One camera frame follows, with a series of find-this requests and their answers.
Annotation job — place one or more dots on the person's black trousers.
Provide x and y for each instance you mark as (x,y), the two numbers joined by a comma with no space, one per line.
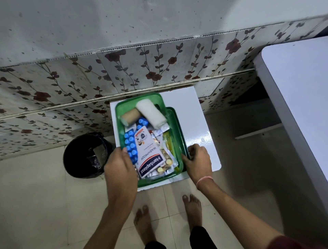
(202,238)

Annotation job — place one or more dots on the white table crossbar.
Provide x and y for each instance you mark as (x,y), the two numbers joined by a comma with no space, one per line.
(258,131)

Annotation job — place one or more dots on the black trash bin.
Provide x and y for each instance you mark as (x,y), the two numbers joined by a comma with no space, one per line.
(79,156)

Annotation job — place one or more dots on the small white table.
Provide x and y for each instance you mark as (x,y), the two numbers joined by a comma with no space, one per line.
(194,115)

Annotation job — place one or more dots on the pink wristband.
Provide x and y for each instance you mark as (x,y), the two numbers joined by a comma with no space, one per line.
(204,179)

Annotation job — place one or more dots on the person's foot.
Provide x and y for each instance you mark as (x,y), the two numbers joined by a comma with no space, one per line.
(144,225)
(192,210)

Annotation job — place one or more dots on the person's left thumb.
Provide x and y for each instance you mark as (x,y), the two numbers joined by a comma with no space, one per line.
(124,151)

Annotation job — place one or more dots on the person's right thumb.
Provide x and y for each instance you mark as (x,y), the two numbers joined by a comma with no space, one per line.
(186,157)

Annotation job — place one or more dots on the person's dark red sleeve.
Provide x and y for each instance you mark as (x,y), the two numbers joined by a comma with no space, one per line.
(289,243)

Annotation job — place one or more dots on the yellow green packet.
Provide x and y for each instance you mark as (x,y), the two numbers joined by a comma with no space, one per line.
(169,143)

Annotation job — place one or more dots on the green plastic box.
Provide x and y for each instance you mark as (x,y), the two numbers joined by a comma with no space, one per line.
(123,112)

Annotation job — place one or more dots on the large white table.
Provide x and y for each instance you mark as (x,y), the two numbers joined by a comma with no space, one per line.
(297,97)

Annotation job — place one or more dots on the white gauze roll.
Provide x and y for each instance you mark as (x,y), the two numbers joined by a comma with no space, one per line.
(151,114)

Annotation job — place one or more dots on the beige bandage roll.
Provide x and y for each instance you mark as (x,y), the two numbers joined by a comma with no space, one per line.
(130,116)

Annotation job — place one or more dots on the person's right hand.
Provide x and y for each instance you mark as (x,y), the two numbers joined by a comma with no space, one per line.
(198,165)

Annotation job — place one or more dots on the blue pill blister pack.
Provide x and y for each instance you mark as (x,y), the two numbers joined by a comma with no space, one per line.
(130,143)

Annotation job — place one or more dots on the person's left foot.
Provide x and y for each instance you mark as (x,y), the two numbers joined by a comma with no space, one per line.
(144,225)

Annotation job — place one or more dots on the person's right foot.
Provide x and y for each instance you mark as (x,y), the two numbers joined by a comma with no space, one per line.
(192,210)

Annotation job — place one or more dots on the person's left hand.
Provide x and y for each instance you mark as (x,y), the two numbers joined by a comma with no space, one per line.
(120,174)

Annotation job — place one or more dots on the person's right forearm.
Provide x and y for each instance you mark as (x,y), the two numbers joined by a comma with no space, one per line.
(235,218)

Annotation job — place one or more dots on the person's left forearm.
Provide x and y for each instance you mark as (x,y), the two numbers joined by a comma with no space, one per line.
(111,223)

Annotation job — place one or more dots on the tan pill blister pack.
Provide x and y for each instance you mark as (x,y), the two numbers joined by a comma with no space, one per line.
(166,163)

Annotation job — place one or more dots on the white plaster packet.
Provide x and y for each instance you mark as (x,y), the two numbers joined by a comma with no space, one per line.
(148,154)

